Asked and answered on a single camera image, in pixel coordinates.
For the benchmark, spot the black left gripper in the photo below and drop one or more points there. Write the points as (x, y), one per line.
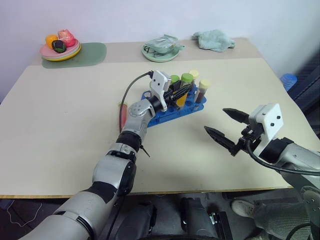
(169, 98)

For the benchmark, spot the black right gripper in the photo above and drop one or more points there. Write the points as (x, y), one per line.
(246, 141)

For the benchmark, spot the green-capped yellow liquid tube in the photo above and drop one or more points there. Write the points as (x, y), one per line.
(186, 77)

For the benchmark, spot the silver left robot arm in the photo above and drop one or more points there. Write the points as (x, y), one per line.
(110, 170)

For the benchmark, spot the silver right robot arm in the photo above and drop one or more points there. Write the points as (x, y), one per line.
(297, 155)

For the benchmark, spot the green-capped test tube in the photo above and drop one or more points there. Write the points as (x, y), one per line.
(175, 78)

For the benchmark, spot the yellow-capped pale test tube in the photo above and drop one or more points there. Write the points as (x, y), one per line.
(194, 73)

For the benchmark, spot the blue test tube rack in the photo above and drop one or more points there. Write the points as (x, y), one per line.
(192, 107)

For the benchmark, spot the red liquid test tube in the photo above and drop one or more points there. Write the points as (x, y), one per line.
(125, 112)

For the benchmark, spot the yellow-capped brown liquid tube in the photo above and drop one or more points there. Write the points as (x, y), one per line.
(201, 93)

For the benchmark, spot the mint green plate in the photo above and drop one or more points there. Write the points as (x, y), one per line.
(160, 58)

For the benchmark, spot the teal cloth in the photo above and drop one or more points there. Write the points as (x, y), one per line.
(215, 40)

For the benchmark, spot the blue ribbed plastic object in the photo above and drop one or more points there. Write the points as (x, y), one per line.
(288, 81)

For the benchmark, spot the white shoe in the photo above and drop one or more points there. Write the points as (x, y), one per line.
(243, 207)

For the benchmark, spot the black ribbed equipment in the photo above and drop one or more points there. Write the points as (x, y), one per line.
(308, 82)

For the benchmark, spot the green placemat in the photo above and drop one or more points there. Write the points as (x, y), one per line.
(92, 55)

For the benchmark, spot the dark rounded robot leg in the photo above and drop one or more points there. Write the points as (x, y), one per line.
(137, 220)
(197, 217)

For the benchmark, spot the grey trouser leg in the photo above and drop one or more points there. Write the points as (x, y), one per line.
(282, 217)

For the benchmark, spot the stack of colourful plates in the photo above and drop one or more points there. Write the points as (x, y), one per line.
(75, 53)

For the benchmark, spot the dark purple toy fruit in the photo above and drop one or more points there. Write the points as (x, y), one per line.
(58, 46)

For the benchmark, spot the pale green stacked plate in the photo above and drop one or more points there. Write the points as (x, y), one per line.
(53, 58)

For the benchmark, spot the pink plate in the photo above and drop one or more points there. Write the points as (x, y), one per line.
(47, 51)

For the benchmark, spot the orange toy fruit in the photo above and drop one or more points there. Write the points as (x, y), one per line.
(50, 39)

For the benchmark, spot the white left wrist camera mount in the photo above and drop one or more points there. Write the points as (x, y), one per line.
(158, 82)

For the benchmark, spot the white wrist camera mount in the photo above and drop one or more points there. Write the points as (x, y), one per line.
(158, 82)
(270, 117)

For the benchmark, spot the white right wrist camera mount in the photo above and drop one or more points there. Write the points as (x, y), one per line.
(270, 117)

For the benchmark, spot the black metal bracket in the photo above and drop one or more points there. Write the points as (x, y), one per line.
(221, 225)

